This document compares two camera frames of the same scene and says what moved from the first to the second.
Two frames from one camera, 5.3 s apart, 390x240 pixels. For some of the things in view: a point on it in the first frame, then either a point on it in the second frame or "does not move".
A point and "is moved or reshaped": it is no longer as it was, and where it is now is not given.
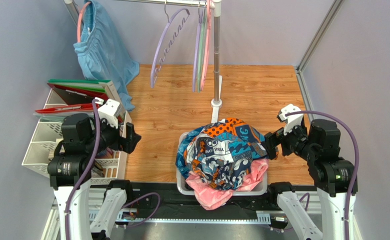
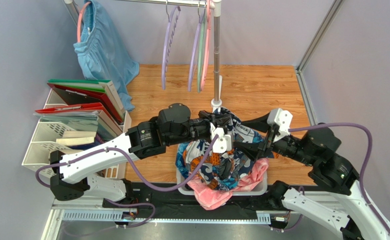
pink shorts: (213, 199) does not move
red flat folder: (65, 108) does not move
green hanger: (201, 53) does not move
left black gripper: (127, 144) to (208, 118)
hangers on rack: (207, 39) does not move
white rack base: (216, 105) does not move
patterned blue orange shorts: (220, 153) is moved or reshaped
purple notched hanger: (170, 45) is moved or reshaped
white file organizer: (107, 169) does not move
